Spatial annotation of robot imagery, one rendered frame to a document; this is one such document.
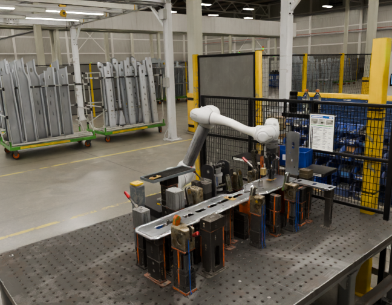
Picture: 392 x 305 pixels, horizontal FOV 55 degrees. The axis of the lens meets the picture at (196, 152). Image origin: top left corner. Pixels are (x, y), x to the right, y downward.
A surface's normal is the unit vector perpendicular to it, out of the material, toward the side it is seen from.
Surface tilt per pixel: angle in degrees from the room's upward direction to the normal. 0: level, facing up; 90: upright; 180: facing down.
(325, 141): 90
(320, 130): 90
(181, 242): 90
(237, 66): 89
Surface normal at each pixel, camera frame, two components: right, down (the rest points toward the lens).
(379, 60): -0.71, 0.18
